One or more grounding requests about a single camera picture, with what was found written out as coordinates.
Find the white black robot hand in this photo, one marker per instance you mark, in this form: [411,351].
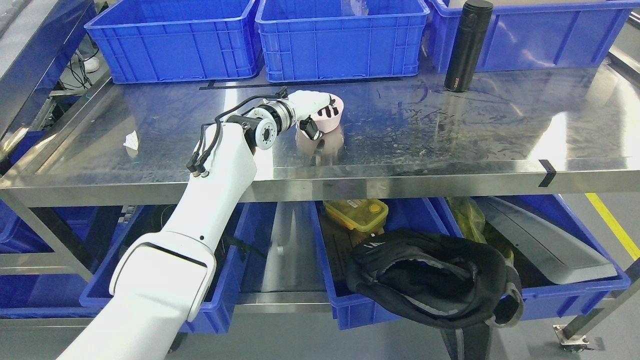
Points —
[303,104]

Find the pink ikea bowl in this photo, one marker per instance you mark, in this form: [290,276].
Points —
[328,118]

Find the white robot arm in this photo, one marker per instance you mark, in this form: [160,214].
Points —
[163,277]

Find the blue crate top middle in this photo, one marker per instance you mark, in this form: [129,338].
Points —
[329,40]

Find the blue crate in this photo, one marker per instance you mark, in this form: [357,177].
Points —
[350,309]
[329,40]
[216,311]
[557,35]
[160,41]
[544,298]

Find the blue crate lower middle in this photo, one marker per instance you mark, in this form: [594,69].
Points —
[350,309]

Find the yellow lunch box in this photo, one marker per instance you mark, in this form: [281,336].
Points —
[364,215]

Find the blue crate top left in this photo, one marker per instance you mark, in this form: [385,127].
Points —
[160,41]

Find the black thermos bottle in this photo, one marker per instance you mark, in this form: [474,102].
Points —
[469,39]

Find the black backpack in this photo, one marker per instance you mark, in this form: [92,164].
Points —
[461,287]

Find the blue crate top right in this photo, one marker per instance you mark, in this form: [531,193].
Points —
[557,35]

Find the blue crate lower left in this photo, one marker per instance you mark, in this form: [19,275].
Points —
[216,311]

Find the black tape strip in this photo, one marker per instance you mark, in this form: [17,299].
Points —
[550,173]

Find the grey plastic panel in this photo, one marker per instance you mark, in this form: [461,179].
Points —
[558,255]

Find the blue crate lower right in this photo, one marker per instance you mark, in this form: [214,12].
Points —
[544,298]

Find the stainless steel table frame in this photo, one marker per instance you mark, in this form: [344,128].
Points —
[127,144]

